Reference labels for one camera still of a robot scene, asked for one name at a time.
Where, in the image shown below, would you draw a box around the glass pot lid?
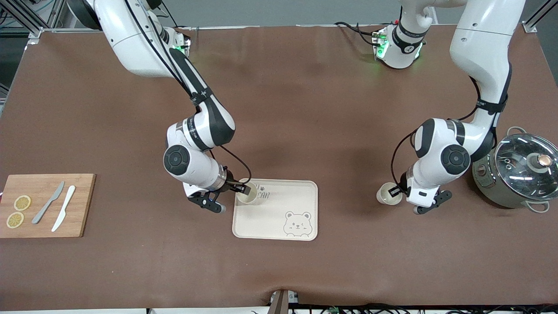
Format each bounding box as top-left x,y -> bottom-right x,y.
494,133 -> 558,201

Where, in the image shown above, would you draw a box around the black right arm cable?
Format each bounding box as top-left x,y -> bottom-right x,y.
124,0 -> 252,186

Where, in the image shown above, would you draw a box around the black base cables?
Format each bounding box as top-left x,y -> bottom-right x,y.
334,21 -> 381,47

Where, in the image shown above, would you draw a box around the grey pot with glass lid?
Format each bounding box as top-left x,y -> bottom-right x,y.
472,126 -> 558,213

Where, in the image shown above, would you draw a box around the beige bear print tray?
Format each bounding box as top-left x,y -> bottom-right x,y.
232,178 -> 319,241

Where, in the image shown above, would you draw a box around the brown table mat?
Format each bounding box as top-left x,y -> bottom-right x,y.
0,25 -> 558,311

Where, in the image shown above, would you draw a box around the bamboo cutting board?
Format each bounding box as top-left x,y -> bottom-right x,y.
0,174 -> 96,239

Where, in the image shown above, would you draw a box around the white IKEA cup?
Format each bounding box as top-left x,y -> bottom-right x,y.
377,182 -> 404,205
236,178 -> 259,205

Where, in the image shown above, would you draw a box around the grey plastic knife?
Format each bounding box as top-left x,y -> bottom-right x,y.
31,181 -> 65,225

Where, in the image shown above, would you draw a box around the white plastic knife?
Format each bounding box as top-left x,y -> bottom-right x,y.
51,185 -> 76,232

